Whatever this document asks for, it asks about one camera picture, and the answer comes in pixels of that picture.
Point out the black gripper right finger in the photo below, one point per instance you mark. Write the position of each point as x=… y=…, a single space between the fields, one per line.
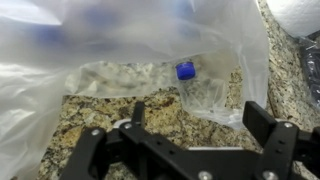
x=280 y=150

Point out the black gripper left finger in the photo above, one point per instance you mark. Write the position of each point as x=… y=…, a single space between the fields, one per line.
x=100 y=153

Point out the water bottle plain blue label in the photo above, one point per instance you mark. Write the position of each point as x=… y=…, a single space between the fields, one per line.
x=185 y=70

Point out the clear plastic bag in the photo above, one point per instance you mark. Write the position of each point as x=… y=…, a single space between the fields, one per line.
x=100 y=40

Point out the black plastic packet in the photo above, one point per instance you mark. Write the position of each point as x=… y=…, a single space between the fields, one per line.
x=313 y=73

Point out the white paper towel roll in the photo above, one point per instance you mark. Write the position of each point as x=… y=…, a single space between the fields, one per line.
x=296 y=16

